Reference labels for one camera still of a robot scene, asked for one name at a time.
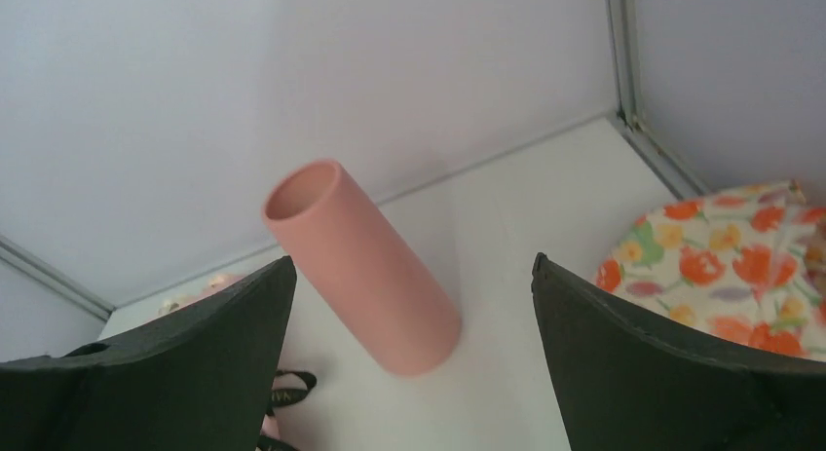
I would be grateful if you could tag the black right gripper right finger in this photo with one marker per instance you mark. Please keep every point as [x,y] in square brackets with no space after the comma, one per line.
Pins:
[626,378]

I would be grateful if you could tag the floral patterned cloth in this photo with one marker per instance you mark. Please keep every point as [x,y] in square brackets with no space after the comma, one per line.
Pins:
[746,265]

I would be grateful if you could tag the pink purple wrapping paper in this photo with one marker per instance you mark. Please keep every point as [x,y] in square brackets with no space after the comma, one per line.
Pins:
[206,293]

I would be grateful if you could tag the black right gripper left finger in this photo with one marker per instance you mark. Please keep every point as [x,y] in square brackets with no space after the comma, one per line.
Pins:
[196,379]

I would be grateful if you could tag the pink cylindrical vase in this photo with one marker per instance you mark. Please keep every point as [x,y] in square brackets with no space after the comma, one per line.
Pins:
[362,267]

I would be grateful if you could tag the black ribbon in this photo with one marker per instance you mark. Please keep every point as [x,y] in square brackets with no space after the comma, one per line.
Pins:
[280,397]

